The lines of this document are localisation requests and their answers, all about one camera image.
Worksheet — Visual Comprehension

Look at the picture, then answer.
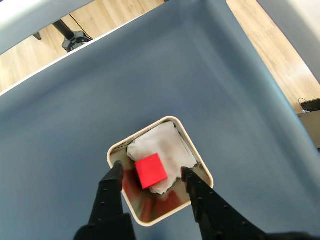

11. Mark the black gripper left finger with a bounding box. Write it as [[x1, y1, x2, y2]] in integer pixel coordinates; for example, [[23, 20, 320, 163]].
[[73, 160, 137, 240]]

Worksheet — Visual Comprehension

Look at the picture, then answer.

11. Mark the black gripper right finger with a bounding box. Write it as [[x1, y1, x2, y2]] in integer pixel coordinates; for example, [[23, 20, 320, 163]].
[[180, 166, 278, 240]]

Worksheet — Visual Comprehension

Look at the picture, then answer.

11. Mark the red cube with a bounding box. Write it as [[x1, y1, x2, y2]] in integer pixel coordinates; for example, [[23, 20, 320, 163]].
[[135, 153, 168, 190]]

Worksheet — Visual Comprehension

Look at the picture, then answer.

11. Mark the tan metal square box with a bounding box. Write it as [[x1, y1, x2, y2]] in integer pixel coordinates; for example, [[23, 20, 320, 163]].
[[106, 115, 215, 228]]

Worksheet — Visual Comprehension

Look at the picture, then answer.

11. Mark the brown cardboard box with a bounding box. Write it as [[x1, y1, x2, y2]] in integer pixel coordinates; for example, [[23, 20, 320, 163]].
[[296, 111, 320, 149]]

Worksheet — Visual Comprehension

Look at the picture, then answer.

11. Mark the white crumpled tissue paper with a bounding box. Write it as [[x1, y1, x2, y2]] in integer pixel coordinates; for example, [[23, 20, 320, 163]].
[[126, 121, 197, 196]]

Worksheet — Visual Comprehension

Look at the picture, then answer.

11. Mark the blue grey table cloth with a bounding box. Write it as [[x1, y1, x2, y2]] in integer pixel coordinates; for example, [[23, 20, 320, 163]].
[[0, 0, 320, 240]]

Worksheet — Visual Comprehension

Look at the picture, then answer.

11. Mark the black device on floor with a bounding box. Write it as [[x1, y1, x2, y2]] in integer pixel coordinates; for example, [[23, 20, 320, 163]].
[[298, 98, 320, 113]]

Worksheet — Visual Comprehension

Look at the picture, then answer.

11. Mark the black tripod stand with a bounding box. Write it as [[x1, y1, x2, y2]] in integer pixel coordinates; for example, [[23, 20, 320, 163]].
[[51, 19, 94, 53]]

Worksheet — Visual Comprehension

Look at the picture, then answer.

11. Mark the grey blue table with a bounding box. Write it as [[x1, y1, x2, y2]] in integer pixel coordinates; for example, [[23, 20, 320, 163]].
[[0, 0, 97, 56], [257, 0, 320, 85]]

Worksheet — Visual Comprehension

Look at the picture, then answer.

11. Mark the thin black floor cable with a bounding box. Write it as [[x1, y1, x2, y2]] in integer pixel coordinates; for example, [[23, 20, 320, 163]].
[[68, 13, 94, 41]]

